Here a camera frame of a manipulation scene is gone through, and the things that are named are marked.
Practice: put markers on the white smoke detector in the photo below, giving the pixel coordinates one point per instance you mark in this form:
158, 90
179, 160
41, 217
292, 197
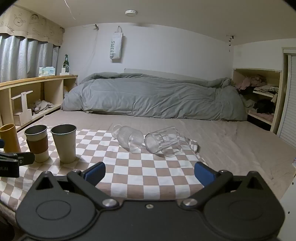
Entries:
131, 12

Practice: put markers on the beige printed valance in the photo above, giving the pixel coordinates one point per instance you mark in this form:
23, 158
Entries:
30, 25

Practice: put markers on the beige crumpled cloth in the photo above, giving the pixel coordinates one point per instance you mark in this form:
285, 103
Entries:
42, 106

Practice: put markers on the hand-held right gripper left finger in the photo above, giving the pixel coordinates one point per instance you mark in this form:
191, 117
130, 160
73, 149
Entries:
95, 173

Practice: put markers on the cream cup brown sleeve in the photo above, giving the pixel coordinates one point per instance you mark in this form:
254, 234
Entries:
37, 143

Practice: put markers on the wooden closet shelf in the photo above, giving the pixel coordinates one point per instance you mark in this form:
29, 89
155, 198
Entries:
276, 104

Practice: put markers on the beige folded clothes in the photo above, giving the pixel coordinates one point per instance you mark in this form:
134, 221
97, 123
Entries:
266, 88

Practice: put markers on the pink clothes pile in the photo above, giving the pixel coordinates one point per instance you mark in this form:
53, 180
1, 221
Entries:
248, 82

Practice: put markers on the grey duvet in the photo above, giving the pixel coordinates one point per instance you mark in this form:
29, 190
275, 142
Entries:
150, 97

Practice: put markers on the wooden shelf unit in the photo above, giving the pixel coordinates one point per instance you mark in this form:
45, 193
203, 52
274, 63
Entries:
46, 80

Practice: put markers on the white louvered door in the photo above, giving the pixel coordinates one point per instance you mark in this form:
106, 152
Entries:
289, 104

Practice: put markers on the black clothes pile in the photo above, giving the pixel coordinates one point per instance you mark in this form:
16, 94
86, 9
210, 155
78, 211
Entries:
264, 106

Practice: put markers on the ribbed clear glass cup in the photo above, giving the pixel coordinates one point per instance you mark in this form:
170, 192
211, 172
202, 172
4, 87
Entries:
129, 138

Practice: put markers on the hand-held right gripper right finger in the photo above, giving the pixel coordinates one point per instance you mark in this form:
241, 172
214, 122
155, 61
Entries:
203, 174

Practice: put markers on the smooth clear glass cup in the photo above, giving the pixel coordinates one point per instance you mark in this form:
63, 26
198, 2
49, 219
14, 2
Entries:
163, 142

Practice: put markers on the green glass bottle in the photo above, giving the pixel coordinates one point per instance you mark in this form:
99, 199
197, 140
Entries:
66, 64

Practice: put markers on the grey curtain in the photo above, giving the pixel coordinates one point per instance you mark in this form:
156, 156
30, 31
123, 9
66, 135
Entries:
20, 59

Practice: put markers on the brown white checkered cloth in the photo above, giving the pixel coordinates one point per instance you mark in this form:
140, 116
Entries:
138, 169

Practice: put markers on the yellow cup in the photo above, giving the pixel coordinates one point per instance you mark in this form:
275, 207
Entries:
9, 139

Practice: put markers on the tissue pack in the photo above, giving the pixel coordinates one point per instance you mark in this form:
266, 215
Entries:
47, 71

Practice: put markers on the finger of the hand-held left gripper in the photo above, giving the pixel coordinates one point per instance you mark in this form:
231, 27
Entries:
24, 158
1, 143

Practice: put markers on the small white box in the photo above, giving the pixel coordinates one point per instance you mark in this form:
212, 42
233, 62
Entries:
63, 71

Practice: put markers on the wooden stand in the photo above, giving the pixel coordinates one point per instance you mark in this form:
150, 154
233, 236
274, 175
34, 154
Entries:
23, 113

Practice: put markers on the white tote bag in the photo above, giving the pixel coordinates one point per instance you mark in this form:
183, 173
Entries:
116, 47

